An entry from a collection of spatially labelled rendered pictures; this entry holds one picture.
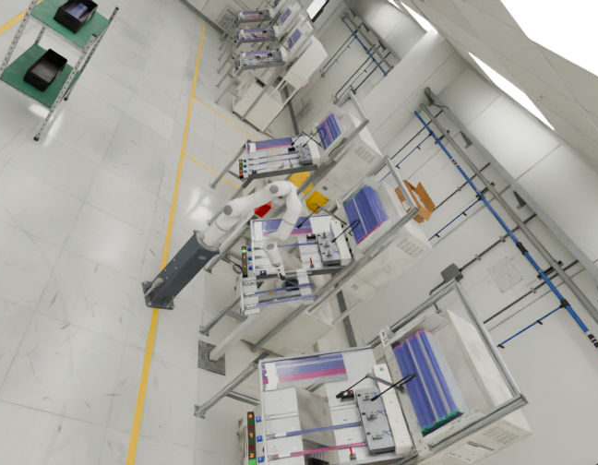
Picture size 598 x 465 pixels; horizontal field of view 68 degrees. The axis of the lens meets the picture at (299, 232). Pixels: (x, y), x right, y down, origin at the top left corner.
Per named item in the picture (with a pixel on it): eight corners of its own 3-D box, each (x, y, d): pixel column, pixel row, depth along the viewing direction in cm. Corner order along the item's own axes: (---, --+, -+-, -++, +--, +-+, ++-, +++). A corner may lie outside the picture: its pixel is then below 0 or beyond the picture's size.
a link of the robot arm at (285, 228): (276, 210, 298) (258, 248, 308) (286, 222, 286) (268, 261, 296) (286, 213, 303) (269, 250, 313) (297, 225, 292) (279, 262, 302)
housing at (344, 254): (340, 272, 344) (340, 258, 335) (328, 232, 382) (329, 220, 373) (350, 270, 345) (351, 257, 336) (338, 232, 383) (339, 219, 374)
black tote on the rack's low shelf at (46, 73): (43, 92, 368) (49, 82, 363) (21, 79, 359) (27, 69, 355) (63, 69, 412) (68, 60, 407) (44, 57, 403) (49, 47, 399)
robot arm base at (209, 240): (199, 248, 312) (214, 232, 305) (193, 229, 323) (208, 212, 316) (221, 253, 326) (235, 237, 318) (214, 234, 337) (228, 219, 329)
